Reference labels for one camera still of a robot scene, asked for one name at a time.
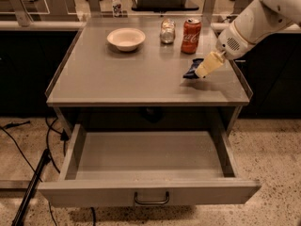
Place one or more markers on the clear glass jar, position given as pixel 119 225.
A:
pixel 167 32

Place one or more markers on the blue rxbar blueberry wrapper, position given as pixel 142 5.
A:
pixel 191 73

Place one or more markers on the open grey top drawer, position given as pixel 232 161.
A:
pixel 108 168

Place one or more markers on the red coca-cola can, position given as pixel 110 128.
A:
pixel 191 32

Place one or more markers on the clear plastic bottle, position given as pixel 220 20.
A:
pixel 117 8

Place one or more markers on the white gripper with vent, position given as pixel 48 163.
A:
pixel 228 45

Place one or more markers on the black drawer handle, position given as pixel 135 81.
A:
pixel 151 198

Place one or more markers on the grey cabinet table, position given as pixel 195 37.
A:
pixel 97 74

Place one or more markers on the black floor rail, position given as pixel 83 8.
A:
pixel 31 189

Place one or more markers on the white bowl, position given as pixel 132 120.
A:
pixel 126 39

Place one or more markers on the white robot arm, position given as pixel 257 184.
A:
pixel 257 21

